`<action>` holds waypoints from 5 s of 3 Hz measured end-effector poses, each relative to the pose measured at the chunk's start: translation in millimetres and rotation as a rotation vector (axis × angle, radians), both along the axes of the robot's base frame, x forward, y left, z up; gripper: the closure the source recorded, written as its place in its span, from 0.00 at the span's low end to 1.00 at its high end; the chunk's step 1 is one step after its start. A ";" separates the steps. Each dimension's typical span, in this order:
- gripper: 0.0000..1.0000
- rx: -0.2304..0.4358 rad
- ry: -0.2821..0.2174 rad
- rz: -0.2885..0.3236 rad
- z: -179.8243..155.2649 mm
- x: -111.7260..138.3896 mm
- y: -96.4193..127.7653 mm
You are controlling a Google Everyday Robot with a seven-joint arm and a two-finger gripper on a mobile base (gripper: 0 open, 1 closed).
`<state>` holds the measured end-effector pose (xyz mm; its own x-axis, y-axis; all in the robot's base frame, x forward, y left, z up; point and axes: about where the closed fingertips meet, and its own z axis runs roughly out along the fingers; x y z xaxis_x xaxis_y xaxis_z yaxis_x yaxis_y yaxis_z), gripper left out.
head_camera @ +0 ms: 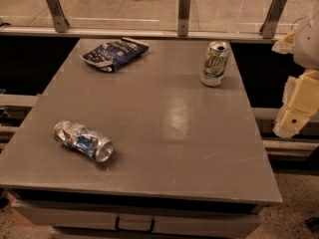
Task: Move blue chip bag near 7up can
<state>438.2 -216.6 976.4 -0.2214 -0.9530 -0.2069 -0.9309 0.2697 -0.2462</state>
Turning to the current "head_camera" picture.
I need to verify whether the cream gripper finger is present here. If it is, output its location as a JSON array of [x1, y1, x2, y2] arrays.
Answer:
[[272, 30, 296, 55], [273, 69, 319, 138]]

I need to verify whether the metal window rail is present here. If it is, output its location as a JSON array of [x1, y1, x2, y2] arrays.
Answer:
[[0, 25, 285, 43]]

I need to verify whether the crushed silver blue can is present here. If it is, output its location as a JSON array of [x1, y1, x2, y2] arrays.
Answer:
[[54, 120, 114, 162]]

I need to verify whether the grey drawer front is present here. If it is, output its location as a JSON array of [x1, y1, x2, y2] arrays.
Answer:
[[12, 200, 260, 239]]

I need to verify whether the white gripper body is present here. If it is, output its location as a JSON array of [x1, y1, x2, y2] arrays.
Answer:
[[293, 2, 319, 70]]

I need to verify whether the left metal bracket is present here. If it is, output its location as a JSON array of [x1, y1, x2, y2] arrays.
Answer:
[[46, 0, 70, 33]]

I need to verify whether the black drawer handle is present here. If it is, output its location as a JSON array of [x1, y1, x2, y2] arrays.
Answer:
[[115, 216, 156, 233]]

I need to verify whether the right metal bracket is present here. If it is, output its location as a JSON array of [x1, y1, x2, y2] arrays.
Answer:
[[260, 0, 287, 39]]

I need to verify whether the blue chip bag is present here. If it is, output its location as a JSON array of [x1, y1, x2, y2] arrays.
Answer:
[[81, 37, 149, 73]]

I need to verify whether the white green 7up can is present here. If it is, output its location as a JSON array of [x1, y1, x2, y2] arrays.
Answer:
[[200, 41, 230, 87]]

